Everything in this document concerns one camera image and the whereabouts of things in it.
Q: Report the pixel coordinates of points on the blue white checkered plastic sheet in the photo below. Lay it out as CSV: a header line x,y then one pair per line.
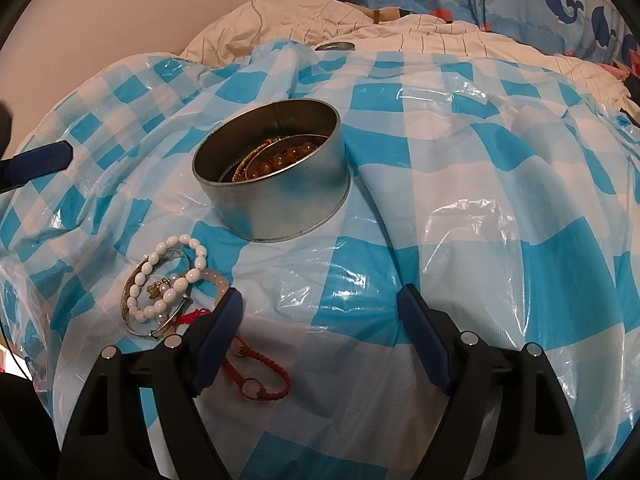
x,y
506,194

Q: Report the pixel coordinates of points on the silver bangle with charm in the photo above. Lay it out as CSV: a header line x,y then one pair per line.
x,y
150,311

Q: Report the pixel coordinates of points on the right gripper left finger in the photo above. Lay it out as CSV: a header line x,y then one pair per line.
x,y
106,437

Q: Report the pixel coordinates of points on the white striped quilt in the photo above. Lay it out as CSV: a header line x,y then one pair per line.
x,y
318,22

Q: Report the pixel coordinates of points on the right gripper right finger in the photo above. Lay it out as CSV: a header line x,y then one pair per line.
x,y
535,435

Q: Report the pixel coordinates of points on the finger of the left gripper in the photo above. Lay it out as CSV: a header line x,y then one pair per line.
x,y
34,164

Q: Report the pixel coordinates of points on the silver tin lid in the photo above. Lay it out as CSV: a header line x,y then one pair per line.
x,y
342,46

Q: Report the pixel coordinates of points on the round silver metal tin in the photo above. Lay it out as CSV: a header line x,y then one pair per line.
x,y
275,172

